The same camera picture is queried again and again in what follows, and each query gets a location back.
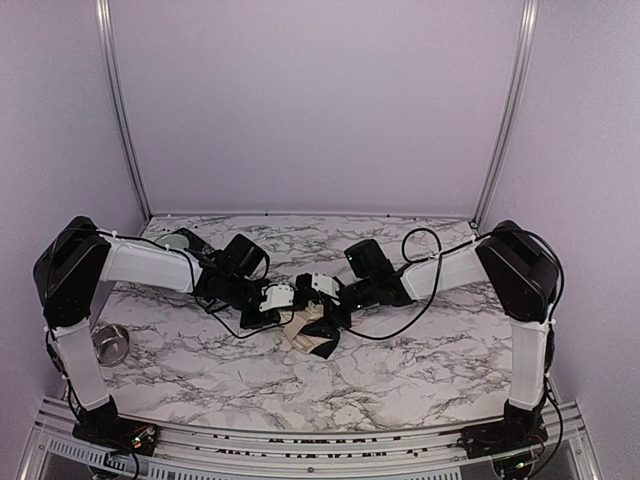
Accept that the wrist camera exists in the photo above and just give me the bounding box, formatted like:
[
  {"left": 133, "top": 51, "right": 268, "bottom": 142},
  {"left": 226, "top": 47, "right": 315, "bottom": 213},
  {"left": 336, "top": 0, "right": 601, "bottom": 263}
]
[
  {"left": 295, "top": 272, "right": 342, "bottom": 301},
  {"left": 258, "top": 284, "right": 295, "bottom": 312}
]

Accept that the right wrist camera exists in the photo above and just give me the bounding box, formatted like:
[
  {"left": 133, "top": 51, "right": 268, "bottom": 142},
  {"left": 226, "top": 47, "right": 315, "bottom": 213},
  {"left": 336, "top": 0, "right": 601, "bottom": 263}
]
[{"left": 295, "top": 272, "right": 342, "bottom": 301}]

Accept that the right aluminium frame post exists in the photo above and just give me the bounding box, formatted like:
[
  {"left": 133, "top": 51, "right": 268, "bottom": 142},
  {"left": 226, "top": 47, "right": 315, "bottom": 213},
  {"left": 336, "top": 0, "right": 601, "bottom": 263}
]
[{"left": 471, "top": 0, "right": 539, "bottom": 228}]

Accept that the left aluminium frame post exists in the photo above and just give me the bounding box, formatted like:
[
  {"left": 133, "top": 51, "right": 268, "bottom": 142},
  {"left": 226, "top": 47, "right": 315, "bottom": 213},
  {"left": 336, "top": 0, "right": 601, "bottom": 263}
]
[{"left": 95, "top": 0, "right": 152, "bottom": 224}]

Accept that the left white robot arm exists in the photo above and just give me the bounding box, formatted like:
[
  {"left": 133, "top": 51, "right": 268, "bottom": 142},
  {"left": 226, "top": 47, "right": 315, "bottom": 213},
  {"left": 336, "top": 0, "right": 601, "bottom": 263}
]
[{"left": 33, "top": 216, "right": 294, "bottom": 412}]

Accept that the front aluminium rail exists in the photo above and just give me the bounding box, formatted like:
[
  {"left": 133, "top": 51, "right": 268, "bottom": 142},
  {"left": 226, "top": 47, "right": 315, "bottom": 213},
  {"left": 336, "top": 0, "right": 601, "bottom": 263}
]
[{"left": 17, "top": 398, "right": 602, "bottom": 479}]

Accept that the steel cup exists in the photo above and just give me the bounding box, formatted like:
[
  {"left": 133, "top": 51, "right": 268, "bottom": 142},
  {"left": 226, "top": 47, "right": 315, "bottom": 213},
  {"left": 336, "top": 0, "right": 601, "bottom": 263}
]
[{"left": 91, "top": 324, "right": 130, "bottom": 367}]

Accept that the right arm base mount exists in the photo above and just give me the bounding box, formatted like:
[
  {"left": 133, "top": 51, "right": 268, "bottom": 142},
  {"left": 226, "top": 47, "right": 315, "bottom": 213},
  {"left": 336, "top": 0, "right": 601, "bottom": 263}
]
[{"left": 456, "top": 401, "right": 548, "bottom": 459}]

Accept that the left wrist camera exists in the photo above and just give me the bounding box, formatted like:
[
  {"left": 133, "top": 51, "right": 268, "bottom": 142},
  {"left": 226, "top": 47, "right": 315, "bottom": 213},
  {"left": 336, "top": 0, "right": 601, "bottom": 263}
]
[{"left": 258, "top": 284, "right": 295, "bottom": 312}]

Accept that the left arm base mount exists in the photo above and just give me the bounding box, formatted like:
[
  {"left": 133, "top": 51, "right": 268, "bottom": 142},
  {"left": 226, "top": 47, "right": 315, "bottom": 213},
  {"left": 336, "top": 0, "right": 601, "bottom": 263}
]
[{"left": 72, "top": 397, "right": 160, "bottom": 456}]

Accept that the aluminium frame post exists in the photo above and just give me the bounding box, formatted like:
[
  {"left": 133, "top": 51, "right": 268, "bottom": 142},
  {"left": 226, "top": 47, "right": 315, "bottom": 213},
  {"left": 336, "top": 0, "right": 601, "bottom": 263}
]
[
  {"left": 95, "top": 0, "right": 152, "bottom": 224},
  {"left": 471, "top": 0, "right": 539, "bottom": 228}
]

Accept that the beige folding umbrella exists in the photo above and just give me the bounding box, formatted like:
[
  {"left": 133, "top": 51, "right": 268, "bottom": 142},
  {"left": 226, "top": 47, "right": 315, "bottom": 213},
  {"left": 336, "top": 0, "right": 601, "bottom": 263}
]
[{"left": 279, "top": 301, "right": 340, "bottom": 360}]

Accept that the green bowl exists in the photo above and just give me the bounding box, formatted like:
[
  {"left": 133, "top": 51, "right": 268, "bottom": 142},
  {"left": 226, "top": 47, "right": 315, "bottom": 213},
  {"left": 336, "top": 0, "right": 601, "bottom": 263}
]
[{"left": 155, "top": 233, "right": 190, "bottom": 250}]

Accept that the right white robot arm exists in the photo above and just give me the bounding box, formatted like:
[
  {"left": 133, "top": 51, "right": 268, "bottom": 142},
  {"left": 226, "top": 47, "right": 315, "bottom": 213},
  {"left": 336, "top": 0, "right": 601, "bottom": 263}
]
[{"left": 295, "top": 221, "right": 564, "bottom": 412}]

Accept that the black patterned mat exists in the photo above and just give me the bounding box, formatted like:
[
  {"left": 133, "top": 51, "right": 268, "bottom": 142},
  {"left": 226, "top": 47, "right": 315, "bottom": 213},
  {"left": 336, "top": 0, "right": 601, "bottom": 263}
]
[{"left": 174, "top": 228, "right": 216, "bottom": 259}]

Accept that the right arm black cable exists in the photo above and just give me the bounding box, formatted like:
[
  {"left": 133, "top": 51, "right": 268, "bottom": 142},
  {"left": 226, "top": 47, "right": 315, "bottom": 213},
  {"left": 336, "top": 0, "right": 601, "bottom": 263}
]
[{"left": 344, "top": 228, "right": 566, "bottom": 341}]

